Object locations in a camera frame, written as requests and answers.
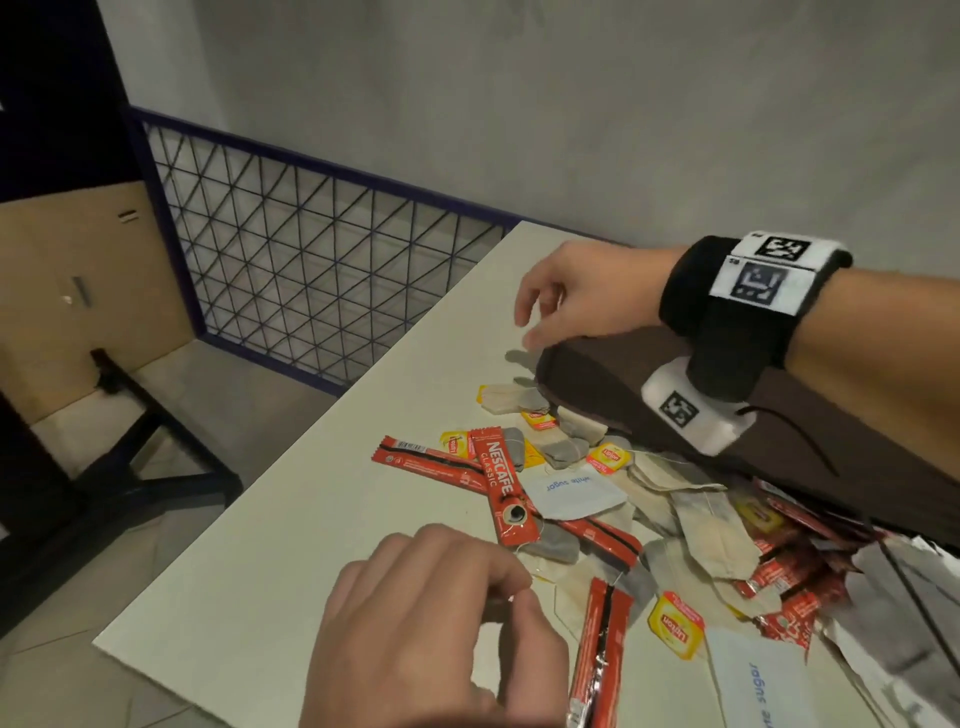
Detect pile of red coffee sticks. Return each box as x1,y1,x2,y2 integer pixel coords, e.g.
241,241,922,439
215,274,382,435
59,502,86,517
371,427,886,728

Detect person's right forearm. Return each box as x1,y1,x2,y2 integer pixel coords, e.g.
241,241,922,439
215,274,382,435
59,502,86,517
783,266,960,481

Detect light wooden cabinet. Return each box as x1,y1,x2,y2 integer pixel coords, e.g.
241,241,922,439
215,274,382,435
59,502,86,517
0,179,196,425

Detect person's right hand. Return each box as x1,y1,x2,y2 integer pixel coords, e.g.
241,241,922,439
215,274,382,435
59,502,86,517
513,239,688,354

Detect black cable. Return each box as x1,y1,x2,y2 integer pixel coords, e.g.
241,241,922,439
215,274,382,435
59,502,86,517
738,404,841,478

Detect pile of tea bags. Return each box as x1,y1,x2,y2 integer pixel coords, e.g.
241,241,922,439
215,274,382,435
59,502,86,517
440,382,789,661

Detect person's left hand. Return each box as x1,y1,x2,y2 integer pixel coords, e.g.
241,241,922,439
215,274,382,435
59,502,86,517
298,523,571,728

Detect pile of white sugar packets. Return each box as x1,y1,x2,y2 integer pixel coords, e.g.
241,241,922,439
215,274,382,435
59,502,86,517
517,461,960,728

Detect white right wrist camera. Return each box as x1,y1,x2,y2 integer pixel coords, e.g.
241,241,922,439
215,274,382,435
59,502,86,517
641,356,759,457

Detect dark brown tray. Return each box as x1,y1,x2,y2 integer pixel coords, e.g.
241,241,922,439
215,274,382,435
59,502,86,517
536,326,960,549

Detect black side table frame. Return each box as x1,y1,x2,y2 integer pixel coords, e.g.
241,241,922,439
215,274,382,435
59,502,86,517
0,348,245,639

